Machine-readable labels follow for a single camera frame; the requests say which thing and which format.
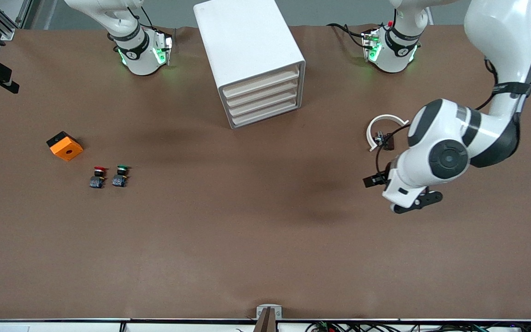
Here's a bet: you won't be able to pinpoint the black arm base cable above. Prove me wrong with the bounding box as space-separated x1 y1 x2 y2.
327 22 368 49

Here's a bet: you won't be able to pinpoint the brown paper table cover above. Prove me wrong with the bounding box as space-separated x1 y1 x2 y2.
0 23 531 321

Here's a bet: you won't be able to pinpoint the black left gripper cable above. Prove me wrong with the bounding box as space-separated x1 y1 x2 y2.
375 124 411 178

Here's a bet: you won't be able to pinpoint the grey metal table bracket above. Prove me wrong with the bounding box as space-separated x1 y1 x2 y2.
256 304 283 320

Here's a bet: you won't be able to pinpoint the white curved plastic ring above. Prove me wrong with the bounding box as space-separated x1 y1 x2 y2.
367 114 410 153

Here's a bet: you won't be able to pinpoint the tangled black cables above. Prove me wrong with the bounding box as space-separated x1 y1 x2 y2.
305 320 531 332

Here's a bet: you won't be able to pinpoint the orange black box with hole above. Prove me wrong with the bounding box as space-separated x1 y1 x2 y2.
47 131 84 162

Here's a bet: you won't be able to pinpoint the red push button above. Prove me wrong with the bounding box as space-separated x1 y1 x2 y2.
89 166 108 189

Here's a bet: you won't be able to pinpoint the small dark brown component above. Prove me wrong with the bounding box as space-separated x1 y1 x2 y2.
374 132 395 151

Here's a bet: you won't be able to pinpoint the aluminium frame profile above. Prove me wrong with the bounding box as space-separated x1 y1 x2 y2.
0 0 33 41

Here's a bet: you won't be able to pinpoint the green push button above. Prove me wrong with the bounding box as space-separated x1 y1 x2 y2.
112 165 130 188

